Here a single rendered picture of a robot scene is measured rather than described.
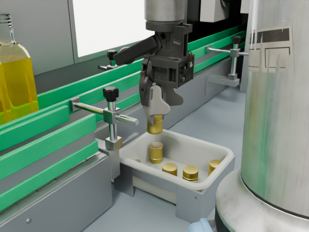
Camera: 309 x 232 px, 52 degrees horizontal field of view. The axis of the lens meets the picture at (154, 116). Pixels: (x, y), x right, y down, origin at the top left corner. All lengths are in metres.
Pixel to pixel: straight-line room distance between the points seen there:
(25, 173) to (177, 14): 0.37
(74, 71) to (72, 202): 0.45
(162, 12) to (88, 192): 0.35
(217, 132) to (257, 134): 0.84
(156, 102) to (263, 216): 0.48
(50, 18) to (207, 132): 0.55
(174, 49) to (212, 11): 0.93
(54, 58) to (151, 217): 0.46
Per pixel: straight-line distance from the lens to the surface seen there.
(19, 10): 0.79
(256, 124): 0.18
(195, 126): 1.05
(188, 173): 0.70
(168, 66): 0.60
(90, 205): 0.65
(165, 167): 0.71
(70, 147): 0.59
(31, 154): 0.53
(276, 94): 0.17
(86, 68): 0.98
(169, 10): 0.59
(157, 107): 0.64
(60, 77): 0.91
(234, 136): 1.01
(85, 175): 0.61
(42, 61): 0.83
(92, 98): 0.73
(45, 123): 0.63
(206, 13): 1.54
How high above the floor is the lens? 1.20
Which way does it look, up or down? 24 degrees down
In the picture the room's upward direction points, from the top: straight up
